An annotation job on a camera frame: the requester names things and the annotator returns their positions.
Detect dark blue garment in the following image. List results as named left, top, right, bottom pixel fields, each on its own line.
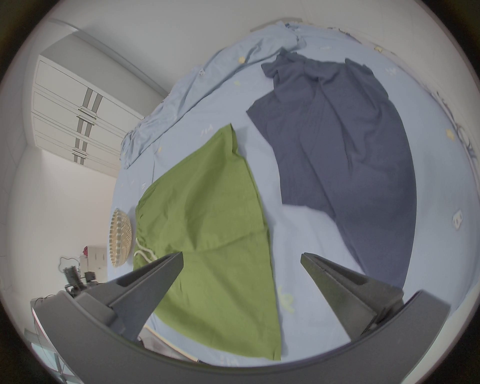
left=245, top=50, right=418, bottom=291

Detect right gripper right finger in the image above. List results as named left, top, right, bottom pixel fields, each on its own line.
left=300, top=252, right=406, bottom=343

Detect white wardrobe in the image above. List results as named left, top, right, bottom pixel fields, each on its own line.
left=32, top=28, right=169, bottom=177

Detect round woven basket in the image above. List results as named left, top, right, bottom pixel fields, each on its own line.
left=109, top=209, right=133, bottom=269

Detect pale blue quilt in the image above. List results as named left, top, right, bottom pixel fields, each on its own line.
left=120, top=22, right=309, bottom=169

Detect bed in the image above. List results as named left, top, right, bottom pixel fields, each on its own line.
left=110, top=19, right=479, bottom=370

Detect white low cabinet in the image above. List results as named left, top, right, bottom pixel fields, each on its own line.
left=78, top=245, right=110, bottom=280

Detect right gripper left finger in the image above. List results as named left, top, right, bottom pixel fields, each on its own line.
left=75, top=251, right=184, bottom=342

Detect green shorts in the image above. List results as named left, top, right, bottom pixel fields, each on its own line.
left=133, top=124, right=283, bottom=361

